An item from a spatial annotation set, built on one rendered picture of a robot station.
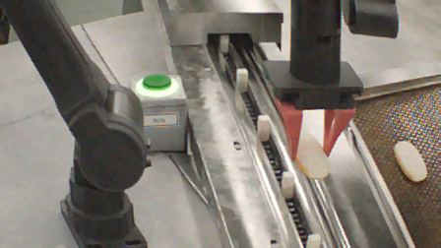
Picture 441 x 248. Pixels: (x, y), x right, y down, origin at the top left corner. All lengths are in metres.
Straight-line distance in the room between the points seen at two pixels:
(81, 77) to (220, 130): 0.32
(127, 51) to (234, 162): 0.45
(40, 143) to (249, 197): 0.34
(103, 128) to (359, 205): 0.37
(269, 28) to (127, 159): 0.56
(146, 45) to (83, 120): 0.63
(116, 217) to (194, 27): 0.50
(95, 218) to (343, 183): 0.35
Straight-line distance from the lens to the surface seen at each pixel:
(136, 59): 1.44
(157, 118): 1.15
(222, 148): 1.10
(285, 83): 0.89
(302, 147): 0.97
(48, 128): 1.24
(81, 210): 0.96
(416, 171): 1.00
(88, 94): 0.88
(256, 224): 0.96
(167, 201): 1.07
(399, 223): 0.91
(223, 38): 1.40
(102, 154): 0.89
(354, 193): 1.11
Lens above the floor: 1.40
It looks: 28 degrees down
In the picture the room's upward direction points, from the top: 2 degrees clockwise
